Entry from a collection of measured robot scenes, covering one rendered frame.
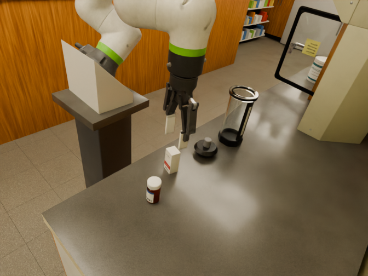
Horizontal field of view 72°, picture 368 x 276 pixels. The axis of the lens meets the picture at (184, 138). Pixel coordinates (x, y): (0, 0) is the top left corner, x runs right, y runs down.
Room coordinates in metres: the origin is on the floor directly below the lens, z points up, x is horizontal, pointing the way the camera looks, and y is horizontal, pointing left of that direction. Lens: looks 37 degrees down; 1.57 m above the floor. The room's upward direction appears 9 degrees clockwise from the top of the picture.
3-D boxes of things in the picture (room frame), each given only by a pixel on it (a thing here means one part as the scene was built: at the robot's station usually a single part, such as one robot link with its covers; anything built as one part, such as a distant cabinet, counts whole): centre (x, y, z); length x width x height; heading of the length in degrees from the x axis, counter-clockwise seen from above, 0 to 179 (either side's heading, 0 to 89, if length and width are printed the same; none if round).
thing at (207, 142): (0.75, -0.09, 0.97); 0.09 x 0.09 x 0.07
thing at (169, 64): (0.63, 0.02, 1.33); 0.12 x 0.09 x 0.06; 128
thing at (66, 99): (1.04, 0.42, 0.92); 0.32 x 0.32 x 0.04; 56
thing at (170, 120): (0.66, 0.05, 1.11); 0.03 x 0.01 x 0.07; 128
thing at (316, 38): (1.39, -0.59, 1.19); 0.30 x 0.01 x 0.40; 45
